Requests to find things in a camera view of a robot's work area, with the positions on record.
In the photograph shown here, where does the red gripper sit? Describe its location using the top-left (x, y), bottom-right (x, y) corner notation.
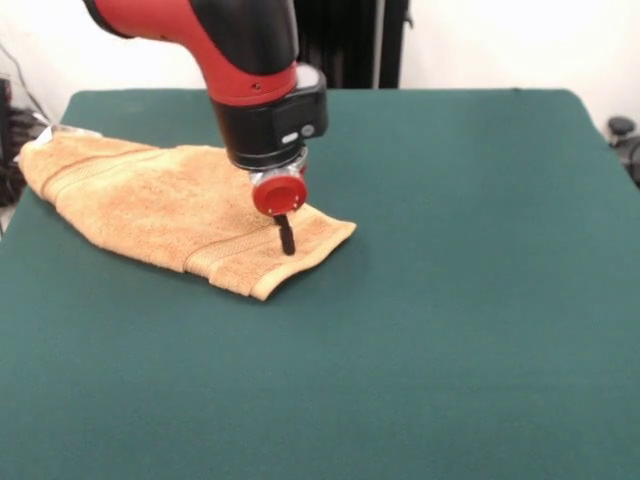
top-left (251, 172), bottom-right (309, 255)

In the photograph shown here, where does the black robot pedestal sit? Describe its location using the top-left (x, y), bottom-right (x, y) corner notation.
top-left (294, 0), bottom-right (415, 91)

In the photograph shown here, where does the black equipment with cables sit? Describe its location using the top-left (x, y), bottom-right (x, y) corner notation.
top-left (0, 74), bottom-right (54, 206)

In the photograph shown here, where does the orange terry towel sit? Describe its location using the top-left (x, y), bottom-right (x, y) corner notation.
top-left (17, 124), bottom-right (358, 302)

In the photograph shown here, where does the dark green table cloth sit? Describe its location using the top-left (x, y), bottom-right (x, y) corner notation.
top-left (0, 88), bottom-right (640, 480)

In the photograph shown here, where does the black chair base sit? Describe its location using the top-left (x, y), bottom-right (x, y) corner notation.
top-left (607, 115), bottom-right (640, 189)

